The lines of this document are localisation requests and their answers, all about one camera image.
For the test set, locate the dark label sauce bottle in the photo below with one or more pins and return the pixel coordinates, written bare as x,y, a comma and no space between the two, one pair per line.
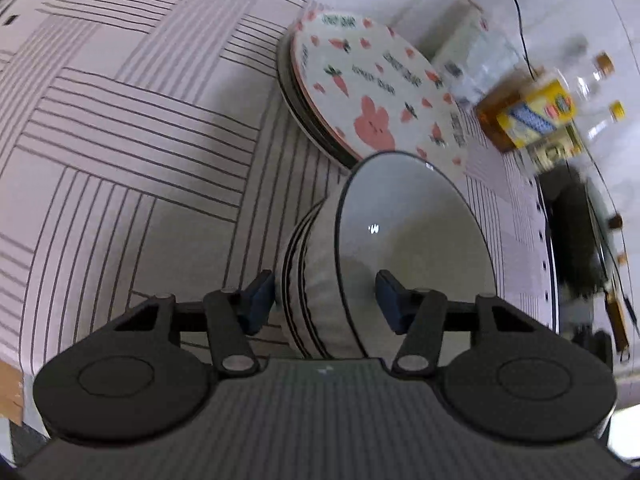
548,152

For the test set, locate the white sun plate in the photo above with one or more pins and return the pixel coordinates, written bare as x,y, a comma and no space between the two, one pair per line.
301,112

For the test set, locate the yellow label oil bottle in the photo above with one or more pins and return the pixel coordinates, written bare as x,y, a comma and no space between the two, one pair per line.
520,111

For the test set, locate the white plastic salt bag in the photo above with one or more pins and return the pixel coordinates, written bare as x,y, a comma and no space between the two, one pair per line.
474,55

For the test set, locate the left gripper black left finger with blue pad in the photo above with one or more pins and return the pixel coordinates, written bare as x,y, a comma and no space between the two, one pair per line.
232,316

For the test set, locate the pink rabbit carrot plate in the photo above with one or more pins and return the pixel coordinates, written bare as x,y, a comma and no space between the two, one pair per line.
372,91

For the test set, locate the white bowl dark rim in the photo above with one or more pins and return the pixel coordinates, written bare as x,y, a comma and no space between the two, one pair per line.
393,212

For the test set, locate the clear bottle orange cap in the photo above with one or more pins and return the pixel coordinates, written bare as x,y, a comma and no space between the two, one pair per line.
587,80

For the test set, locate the striped patterned table mat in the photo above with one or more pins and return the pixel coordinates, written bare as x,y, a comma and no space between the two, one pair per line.
145,146

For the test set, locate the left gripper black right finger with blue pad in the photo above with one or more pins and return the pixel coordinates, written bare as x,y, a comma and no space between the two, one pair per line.
417,315

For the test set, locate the clear bottle yellow cap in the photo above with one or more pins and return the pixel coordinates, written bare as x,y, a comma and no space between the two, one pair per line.
596,121

